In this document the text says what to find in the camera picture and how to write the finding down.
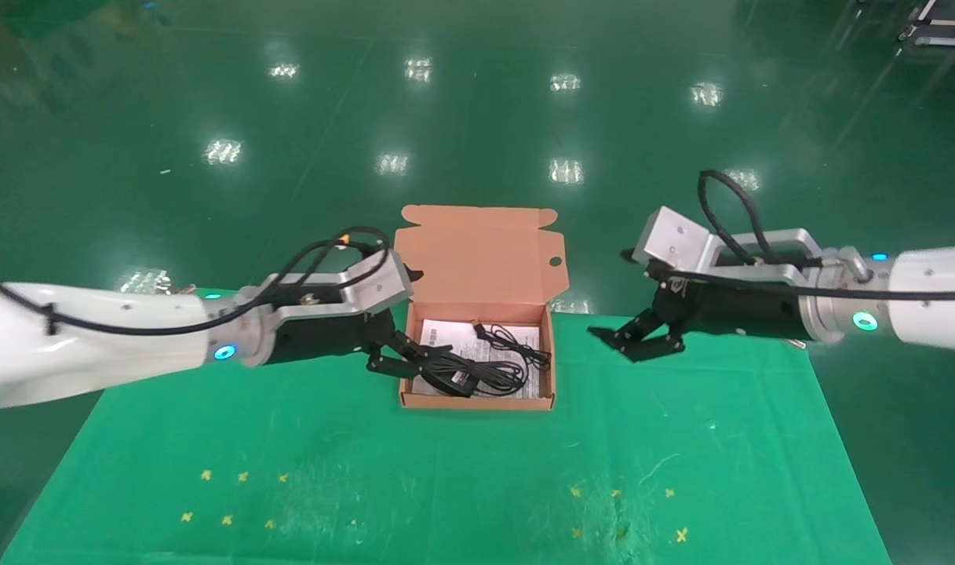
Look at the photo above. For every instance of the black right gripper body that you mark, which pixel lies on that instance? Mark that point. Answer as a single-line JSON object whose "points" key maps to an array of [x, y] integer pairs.
{"points": [[736, 310]]}

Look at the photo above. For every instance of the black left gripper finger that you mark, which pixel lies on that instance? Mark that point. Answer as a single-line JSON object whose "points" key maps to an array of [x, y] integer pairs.
{"points": [[418, 349], [391, 365]]}

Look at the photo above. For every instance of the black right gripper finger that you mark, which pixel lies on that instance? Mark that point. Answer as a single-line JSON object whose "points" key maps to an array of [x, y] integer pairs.
{"points": [[654, 348], [634, 329]]}

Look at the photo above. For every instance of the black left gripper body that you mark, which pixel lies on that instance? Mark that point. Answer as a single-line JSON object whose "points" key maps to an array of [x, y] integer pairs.
{"points": [[320, 337]]}

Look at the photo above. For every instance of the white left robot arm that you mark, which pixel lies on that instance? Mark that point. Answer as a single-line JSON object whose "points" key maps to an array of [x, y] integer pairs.
{"points": [[92, 345]]}

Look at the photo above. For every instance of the open brown cardboard box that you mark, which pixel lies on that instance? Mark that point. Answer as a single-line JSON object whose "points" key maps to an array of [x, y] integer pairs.
{"points": [[477, 263]]}

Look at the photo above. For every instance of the white printed instruction sheet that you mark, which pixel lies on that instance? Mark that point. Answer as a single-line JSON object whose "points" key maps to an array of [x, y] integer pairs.
{"points": [[446, 333]]}

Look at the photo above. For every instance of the green table mat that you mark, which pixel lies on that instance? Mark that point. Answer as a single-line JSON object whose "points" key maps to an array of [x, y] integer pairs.
{"points": [[446, 471]]}

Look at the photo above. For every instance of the white wheeled metal cart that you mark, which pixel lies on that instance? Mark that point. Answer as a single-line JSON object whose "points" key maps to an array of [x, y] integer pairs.
{"points": [[944, 23]]}

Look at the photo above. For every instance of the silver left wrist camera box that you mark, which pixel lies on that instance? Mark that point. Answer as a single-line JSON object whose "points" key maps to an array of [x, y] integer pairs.
{"points": [[379, 286]]}

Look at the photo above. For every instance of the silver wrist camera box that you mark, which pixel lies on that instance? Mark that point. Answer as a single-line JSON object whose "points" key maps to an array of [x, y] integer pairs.
{"points": [[673, 239], [379, 286]]}

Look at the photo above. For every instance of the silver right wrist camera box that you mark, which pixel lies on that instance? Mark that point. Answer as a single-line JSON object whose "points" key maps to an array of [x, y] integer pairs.
{"points": [[673, 239]]}

